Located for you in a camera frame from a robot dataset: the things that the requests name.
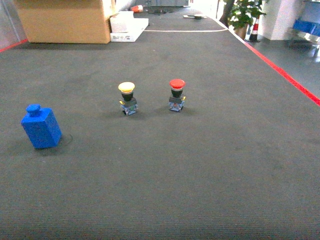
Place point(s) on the fallen red white cone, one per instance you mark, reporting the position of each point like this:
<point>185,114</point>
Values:
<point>137,9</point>

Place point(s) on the white flat box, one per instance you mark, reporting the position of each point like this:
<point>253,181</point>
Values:
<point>139,25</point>

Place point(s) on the blue bottle-shaped part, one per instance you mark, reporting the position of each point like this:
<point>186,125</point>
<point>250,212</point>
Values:
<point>41,127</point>

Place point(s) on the red white traffic cone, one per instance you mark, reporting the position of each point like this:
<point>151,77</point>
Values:
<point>254,33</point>

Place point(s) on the flat tool on mat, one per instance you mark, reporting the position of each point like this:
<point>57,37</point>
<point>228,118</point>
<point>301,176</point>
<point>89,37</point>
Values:
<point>195,16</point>

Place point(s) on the large cardboard box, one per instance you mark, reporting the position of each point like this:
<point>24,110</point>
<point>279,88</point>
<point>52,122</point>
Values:
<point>66,21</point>

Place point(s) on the yellow mushroom push button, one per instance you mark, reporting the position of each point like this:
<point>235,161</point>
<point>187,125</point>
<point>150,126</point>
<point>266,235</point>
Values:
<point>128,103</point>

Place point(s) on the dark grey floor mat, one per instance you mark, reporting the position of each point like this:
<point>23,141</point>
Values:
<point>241,161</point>

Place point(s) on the potted green plant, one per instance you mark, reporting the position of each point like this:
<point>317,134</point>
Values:
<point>241,14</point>

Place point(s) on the stainless steel shelf rack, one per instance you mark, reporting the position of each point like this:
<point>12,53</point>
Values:
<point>306,27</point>

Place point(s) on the red mushroom push button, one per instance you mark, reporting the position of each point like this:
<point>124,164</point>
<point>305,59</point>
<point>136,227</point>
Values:
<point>177,99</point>

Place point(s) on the white small box on top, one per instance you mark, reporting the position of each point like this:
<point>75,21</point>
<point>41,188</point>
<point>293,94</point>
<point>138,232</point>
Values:
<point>122,22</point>

